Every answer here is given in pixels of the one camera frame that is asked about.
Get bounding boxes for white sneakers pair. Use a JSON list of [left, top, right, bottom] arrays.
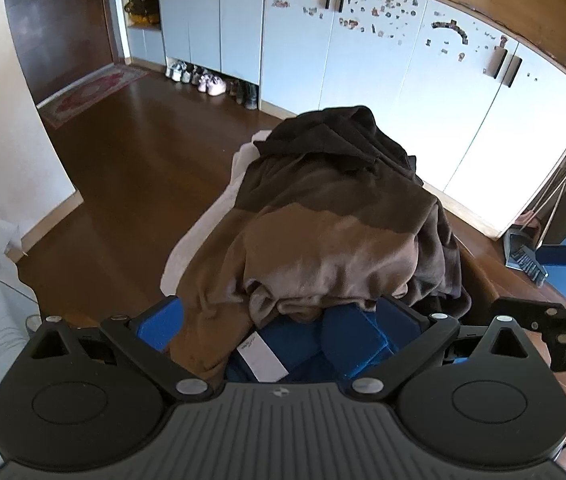
[[165, 61, 198, 84]]

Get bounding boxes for white wall cabinet row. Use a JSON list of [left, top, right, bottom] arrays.
[[126, 0, 566, 239]]

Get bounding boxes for brown colour-block sweater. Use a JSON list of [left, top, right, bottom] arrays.
[[169, 105, 472, 384]]

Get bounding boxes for white cloth under clothes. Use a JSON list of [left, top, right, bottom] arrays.
[[159, 130, 271, 296]]

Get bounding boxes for dark shoes pair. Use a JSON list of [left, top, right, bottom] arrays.
[[229, 79, 258, 110]]

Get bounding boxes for blue fabric storage bag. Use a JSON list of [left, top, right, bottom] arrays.
[[225, 298, 428, 384]]

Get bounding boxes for grey dustpan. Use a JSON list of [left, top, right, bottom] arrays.
[[502, 226, 548, 287]]

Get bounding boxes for red patterned rug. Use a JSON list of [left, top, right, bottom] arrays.
[[36, 64, 149, 129]]

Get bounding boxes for dark wooden door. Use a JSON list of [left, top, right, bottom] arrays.
[[4, 0, 120, 104]]

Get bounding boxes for pink white sneakers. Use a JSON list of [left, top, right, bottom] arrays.
[[197, 74, 227, 96]]

